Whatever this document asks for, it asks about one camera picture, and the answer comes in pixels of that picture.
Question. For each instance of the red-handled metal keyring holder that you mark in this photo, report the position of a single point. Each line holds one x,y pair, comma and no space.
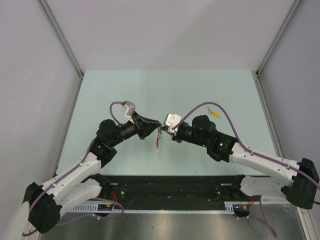
159,137

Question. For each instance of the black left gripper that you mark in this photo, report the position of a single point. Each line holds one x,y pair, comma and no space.
140,123

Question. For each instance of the aluminium corner post left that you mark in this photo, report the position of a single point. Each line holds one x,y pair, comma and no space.
57,30

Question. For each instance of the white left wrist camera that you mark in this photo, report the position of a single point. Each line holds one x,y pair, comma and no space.
128,109

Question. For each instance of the aluminium rail right side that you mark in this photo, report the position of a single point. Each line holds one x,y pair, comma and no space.
268,116

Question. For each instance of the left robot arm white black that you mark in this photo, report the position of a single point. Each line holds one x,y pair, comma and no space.
50,200

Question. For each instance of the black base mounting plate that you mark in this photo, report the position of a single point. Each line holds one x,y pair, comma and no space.
222,187

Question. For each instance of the silver key with yellow tag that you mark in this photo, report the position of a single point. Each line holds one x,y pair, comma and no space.
212,113

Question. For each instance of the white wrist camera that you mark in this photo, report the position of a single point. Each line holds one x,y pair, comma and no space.
172,120
128,109

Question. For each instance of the grey slotted cable duct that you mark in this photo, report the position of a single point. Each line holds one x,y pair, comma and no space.
106,207

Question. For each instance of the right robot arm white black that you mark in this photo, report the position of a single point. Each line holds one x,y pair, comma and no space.
296,181

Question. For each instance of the aluminium corner post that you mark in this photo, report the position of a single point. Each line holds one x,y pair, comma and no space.
57,30
294,8

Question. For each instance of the aluminium corner post right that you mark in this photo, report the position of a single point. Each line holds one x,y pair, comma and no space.
294,8

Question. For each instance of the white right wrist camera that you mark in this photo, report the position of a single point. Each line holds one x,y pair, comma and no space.
172,120

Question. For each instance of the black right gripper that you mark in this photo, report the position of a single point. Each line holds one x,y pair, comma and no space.
175,137

